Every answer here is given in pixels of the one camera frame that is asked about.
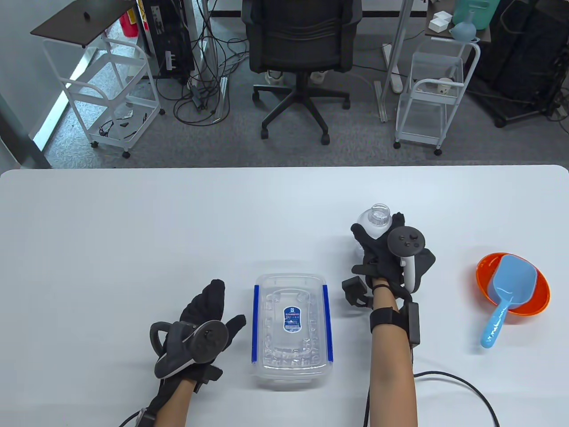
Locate white wire cart with mug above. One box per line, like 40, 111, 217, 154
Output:
393, 36, 481, 156

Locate red fire extinguisher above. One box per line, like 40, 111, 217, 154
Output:
120, 8, 139, 38

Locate clear plastic shaker lid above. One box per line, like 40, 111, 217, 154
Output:
357, 204, 393, 241

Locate white power strip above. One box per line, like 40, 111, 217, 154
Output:
381, 42, 403, 94

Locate black computer tower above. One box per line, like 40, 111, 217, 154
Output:
143, 0, 196, 85

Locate silver rail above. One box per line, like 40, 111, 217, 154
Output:
212, 75, 230, 124

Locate light blue vase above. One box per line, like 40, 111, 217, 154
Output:
449, 10, 477, 42

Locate grey pillar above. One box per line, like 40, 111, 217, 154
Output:
0, 94, 52, 169

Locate clear container with blue latches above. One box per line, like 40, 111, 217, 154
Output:
252, 272, 332, 392

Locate orange plastic bowl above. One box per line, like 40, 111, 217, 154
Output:
476, 252, 551, 316

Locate clear container lid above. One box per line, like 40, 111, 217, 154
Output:
256, 274, 329, 386

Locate blue plastic scoop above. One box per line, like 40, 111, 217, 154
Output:
480, 254, 538, 348

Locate dark brown board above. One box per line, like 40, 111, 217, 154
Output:
30, 0, 135, 48

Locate person's left hand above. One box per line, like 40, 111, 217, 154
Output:
162, 279, 247, 394

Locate teal plastic container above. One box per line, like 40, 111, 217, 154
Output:
452, 0, 501, 31

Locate black right wrist sensor box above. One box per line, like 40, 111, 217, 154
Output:
370, 302, 421, 348

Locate white desk leg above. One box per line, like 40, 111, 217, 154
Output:
374, 0, 424, 123

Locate white black controller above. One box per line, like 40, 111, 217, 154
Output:
149, 320, 230, 379
388, 226, 426, 294

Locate person's right forearm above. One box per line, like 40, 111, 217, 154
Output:
370, 277, 418, 427

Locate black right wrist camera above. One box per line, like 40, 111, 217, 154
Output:
342, 277, 374, 308

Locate black office chair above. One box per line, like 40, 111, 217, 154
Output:
241, 0, 364, 145

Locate person's left forearm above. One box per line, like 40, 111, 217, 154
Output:
155, 379, 195, 427

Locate small white boxes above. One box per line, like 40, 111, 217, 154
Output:
429, 11, 453, 33

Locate brown side table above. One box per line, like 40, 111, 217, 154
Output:
425, 0, 492, 44

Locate person's right hand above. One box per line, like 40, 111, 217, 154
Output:
350, 213, 436, 294

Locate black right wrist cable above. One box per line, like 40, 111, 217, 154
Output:
413, 371, 501, 427

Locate bundle of black cables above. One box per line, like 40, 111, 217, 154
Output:
156, 0, 252, 127

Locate black covered equipment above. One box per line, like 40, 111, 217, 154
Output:
467, 0, 569, 129

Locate pile of ice cubes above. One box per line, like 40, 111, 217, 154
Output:
262, 289, 323, 370

